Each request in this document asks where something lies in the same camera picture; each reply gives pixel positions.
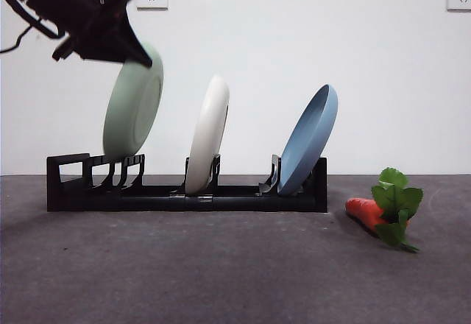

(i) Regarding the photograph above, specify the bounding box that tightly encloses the black plate rack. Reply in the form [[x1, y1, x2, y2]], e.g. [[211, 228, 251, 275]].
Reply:
[[46, 152, 328, 214]]

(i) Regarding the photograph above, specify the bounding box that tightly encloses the blue plate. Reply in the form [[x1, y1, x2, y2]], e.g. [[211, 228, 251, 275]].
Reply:
[[277, 84, 339, 195]]

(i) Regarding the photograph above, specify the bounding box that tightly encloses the green plate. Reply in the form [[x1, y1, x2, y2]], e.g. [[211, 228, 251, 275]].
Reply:
[[102, 41, 165, 158]]

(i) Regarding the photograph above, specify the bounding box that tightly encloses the white plate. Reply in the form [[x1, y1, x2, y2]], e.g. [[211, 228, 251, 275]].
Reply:
[[184, 74, 231, 195]]

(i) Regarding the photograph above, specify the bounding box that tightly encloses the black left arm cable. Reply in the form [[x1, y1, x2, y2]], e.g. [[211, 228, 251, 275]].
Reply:
[[0, 21, 41, 54]]

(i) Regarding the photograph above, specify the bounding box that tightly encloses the orange carrot with green leaves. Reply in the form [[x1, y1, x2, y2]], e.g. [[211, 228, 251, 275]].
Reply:
[[344, 167, 424, 254]]

